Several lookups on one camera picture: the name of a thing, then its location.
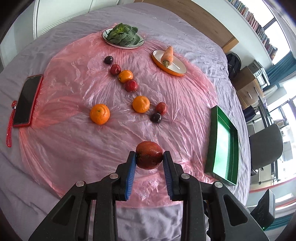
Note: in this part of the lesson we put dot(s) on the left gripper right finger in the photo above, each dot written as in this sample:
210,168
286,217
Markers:
209,210

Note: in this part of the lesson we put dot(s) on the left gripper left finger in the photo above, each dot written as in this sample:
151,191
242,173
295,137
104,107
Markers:
70,217

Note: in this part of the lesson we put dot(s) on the mandarin orange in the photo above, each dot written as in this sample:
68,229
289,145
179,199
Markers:
99,114
141,104

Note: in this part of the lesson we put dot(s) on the dark plum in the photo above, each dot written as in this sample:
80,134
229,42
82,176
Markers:
108,60
156,118

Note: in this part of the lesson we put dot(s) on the small smooth orange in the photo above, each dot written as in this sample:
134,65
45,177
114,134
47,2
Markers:
125,75

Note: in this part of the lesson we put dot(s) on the green rectangular tray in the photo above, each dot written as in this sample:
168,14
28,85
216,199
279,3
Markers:
223,150

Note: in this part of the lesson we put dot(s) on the grey office chair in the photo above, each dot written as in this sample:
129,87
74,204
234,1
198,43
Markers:
266,147

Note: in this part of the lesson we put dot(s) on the glass desk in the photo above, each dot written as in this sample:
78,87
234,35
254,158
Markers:
265,115

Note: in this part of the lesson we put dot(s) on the dark blue tote bag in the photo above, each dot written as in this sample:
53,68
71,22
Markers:
249,113

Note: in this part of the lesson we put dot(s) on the pink plastic sheet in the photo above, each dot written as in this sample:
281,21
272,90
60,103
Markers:
63,145

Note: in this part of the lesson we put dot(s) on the red cased smartphone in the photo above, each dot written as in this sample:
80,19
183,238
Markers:
26,101

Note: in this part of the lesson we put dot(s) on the wooden drawer cabinet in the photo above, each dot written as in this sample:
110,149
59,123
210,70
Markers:
247,88

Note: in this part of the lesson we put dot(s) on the white printer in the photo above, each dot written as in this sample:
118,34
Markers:
259,73

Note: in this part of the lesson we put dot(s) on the right blue curtain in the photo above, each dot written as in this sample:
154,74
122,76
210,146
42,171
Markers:
282,69

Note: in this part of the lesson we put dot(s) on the orange rimmed plate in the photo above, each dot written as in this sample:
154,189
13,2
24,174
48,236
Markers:
177,68

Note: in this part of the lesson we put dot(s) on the black backpack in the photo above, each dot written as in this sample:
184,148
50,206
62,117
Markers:
233,65

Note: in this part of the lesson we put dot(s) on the orange carrot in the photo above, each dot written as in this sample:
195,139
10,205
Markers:
168,56

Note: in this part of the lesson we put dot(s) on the white plate with greens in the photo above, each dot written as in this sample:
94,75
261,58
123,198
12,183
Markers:
129,47

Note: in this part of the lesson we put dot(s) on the green bok choy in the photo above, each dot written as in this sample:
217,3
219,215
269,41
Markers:
123,35

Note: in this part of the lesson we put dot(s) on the white wardrobe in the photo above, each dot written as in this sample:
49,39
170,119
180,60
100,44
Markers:
47,14

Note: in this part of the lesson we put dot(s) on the wooden headboard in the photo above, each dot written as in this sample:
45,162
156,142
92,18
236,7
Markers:
200,19

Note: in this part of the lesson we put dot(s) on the row of books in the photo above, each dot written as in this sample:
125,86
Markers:
260,18

